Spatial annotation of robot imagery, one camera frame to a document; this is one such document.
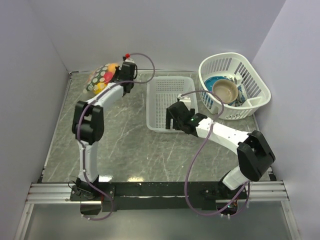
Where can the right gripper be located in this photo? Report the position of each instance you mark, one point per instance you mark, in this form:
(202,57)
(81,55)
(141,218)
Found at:
(168,117)

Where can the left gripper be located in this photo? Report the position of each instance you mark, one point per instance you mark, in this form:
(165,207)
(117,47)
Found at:
(118,70)

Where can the polka dot zip bag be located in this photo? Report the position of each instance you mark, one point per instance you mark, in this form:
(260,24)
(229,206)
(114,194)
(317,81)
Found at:
(96,77)

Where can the yellow fake lemon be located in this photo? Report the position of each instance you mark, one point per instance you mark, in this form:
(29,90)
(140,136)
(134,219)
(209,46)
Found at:
(99,87)

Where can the orange fake peach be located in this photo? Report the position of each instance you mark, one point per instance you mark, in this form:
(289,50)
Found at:
(112,67)

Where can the red fake apple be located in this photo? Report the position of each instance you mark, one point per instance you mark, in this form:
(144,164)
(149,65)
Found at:
(108,77)

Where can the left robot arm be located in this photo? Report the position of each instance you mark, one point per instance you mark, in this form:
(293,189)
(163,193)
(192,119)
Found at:
(109,83)

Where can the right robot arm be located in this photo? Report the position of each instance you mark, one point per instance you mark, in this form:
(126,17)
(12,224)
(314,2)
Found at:
(251,148)

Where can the flat white perforated basket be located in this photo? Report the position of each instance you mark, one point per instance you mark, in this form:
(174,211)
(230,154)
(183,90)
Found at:
(161,93)

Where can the blue plate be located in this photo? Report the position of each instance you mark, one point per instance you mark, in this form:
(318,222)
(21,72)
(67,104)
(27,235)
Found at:
(209,83)

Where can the beige bowl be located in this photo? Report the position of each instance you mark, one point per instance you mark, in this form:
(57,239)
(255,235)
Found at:
(226,90)

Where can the white oval dish basket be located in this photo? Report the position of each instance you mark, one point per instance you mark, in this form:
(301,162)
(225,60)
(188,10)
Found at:
(252,92)

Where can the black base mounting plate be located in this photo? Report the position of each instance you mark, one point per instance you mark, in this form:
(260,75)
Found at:
(115,196)

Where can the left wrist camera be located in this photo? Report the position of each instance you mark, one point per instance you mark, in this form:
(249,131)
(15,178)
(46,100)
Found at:
(127,60)

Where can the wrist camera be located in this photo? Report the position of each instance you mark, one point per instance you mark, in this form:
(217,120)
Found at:
(127,60)
(186,100)

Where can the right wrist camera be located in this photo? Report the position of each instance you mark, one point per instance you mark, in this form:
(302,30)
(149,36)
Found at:
(186,100)

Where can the aluminium frame rail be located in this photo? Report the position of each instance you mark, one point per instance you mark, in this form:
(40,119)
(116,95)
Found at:
(59,193)

